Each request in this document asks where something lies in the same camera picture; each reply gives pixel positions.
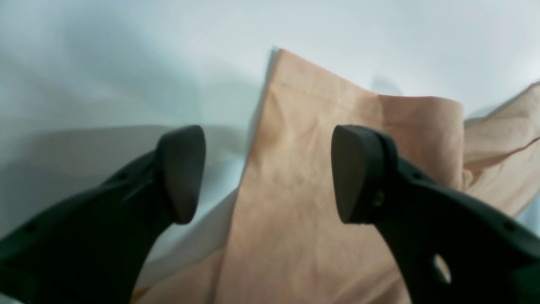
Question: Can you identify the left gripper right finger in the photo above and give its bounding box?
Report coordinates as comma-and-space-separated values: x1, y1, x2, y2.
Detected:
330, 125, 540, 304

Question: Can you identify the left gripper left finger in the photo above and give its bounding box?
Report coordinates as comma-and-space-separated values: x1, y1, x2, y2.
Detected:
0, 125, 206, 304

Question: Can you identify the peach T-shirt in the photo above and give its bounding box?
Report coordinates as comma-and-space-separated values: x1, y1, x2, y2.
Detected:
133, 49, 539, 304

